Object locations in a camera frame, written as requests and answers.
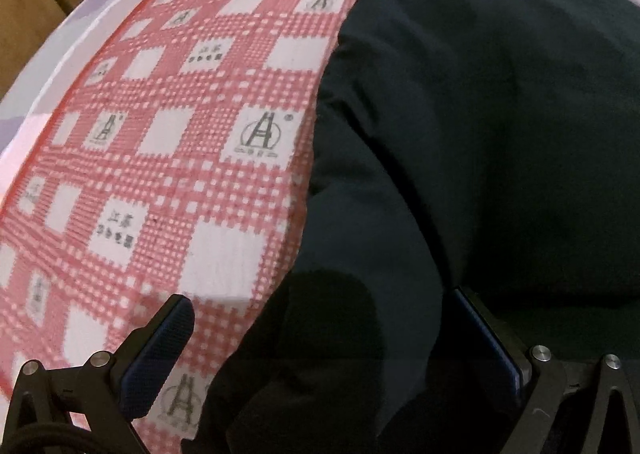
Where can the dark navy jacket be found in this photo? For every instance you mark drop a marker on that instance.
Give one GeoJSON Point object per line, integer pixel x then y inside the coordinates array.
{"type": "Point", "coordinates": [475, 133]}

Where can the red checkered blanket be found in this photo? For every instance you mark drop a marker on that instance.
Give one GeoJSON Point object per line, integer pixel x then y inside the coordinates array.
{"type": "Point", "coordinates": [190, 143]}

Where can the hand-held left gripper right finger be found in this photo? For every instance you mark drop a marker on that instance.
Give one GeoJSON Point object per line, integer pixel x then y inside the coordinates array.
{"type": "Point", "coordinates": [496, 346]}

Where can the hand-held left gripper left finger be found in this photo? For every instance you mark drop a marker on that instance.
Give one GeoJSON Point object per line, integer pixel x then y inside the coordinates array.
{"type": "Point", "coordinates": [159, 361]}

